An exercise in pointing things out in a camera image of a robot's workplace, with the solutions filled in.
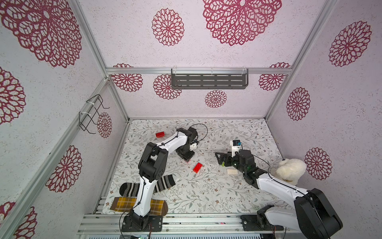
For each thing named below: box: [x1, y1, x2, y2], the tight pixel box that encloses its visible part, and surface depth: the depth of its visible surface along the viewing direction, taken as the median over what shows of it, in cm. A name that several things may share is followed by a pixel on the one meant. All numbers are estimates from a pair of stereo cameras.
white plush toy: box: [275, 158, 307, 186], surface depth 74 cm
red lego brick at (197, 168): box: [192, 162, 203, 174], surface depth 94 cm
